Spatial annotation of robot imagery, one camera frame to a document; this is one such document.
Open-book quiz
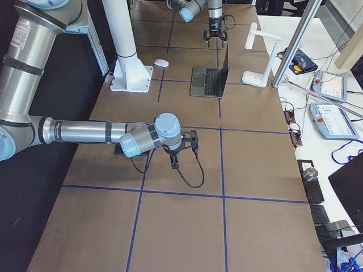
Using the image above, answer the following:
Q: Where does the grey teach pendant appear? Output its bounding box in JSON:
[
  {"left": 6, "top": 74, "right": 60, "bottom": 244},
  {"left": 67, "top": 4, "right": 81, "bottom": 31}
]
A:
[
  {"left": 311, "top": 71, "right": 347, "bottom": 103},
  {"left": 309, "top": 103, "right": 359, "bottom": 140}
]

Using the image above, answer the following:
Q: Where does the white desk lamp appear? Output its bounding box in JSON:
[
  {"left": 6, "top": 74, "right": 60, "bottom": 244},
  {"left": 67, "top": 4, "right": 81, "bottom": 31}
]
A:
[{"left": 241, "top": 22, "right": 283, "bottom": 88}]

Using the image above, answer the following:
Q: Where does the grey teach pendant far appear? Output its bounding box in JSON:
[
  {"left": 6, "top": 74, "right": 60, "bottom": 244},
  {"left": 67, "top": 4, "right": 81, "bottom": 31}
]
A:
[{"left": 311, "top": 71, "right": 347, "bottom": 103}]

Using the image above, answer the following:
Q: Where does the white computer mouse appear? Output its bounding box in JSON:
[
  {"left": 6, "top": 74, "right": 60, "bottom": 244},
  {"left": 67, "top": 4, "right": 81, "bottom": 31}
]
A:
[{"left": 154, "top": 58, "right": 169, "bottom": 67}]

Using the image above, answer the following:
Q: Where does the grey teach pendant near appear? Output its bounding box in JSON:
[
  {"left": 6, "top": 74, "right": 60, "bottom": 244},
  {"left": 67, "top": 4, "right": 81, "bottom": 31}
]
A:
[{"left": 309, "top": 103, "right": 359, "bottom": 140}]

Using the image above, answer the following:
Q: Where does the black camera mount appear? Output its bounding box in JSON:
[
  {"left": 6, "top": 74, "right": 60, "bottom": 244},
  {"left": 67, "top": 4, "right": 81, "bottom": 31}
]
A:
[{"left": 179, "top": 130, "right": 199, "bottom": 154}]

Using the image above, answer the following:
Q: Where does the aluminium frame post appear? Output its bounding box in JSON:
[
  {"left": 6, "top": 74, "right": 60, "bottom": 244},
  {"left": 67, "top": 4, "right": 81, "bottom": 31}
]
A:
[{"left": 272, "top": 0, "right": 322, "bottom": 88}]

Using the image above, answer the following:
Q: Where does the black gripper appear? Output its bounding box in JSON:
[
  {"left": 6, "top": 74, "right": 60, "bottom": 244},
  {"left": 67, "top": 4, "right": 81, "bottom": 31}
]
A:
[
  {"left": 164, "top": 144, "right": 181, "bottom": 169},
  {"left": 203, "top": 17, "right": 227, "bottom": 48}
]

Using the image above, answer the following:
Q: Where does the silver metal cylinder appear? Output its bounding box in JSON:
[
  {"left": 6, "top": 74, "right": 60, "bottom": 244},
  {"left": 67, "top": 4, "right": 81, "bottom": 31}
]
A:
[{"left": 302, "top": 167, "right": 318, "bottom": 181}]

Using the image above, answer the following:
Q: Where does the black right cable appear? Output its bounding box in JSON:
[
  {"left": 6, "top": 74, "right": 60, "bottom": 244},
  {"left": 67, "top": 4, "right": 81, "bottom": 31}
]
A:
[{"left": 130, "top": 147, "right": 205, "bottom": 189}]

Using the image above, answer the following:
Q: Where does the grey laptop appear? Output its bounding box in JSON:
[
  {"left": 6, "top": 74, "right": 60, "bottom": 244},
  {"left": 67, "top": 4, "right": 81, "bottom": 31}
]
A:
[{"left": 189, "top": 46, "right": 229, "bottom": 98}]

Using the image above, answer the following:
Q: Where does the black braided left cable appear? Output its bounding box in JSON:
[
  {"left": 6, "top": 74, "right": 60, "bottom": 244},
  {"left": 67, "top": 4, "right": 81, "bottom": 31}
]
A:
[{"left": 221, "top": 12, "right": 236, "bottom": 31}]

